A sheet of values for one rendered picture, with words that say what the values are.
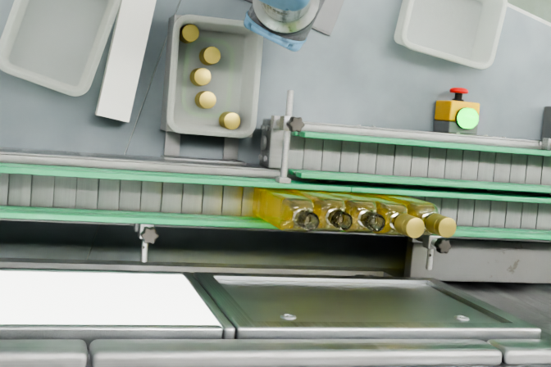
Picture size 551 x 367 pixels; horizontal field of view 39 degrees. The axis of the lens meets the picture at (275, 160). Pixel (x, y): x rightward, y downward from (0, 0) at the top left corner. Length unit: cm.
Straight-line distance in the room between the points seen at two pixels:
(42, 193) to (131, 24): 35
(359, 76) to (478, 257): 45
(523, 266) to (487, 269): 9
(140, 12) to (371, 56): 50
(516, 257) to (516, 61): 44
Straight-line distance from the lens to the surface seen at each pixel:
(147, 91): 156
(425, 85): 174
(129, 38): 150
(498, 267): 172
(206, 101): 151
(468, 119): 167
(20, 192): 143
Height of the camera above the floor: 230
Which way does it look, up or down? 73 degrees down
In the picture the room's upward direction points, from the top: 106 degrees clockwise
